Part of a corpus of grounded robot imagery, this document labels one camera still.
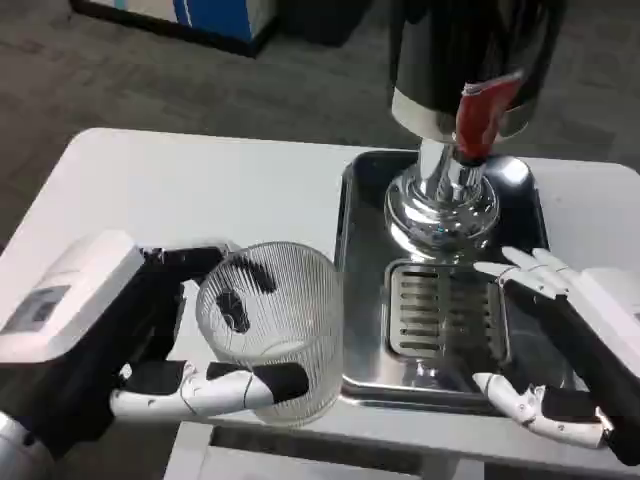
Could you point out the clear ribbed glass cup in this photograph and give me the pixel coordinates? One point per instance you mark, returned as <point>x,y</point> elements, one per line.
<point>285,325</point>

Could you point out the steel drip tray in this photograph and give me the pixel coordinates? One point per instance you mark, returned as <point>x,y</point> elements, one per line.
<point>365,300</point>

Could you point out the blue white cabinet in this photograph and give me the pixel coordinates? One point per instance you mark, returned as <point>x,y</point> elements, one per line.
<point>215,20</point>

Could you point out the slotted steel drip grid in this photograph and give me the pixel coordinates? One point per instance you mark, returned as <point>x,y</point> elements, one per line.
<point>425,310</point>

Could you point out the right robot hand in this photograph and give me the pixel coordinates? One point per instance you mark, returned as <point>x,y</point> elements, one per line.
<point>575,340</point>

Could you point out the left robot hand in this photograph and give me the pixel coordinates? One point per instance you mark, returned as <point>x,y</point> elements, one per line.
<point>85,360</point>

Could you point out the red tap lever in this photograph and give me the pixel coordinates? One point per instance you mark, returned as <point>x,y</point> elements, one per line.
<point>480,115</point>

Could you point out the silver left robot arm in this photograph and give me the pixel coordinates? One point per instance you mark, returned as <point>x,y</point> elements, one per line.
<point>15,450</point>

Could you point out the white table frame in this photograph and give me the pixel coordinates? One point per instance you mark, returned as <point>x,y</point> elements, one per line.
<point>192,450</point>

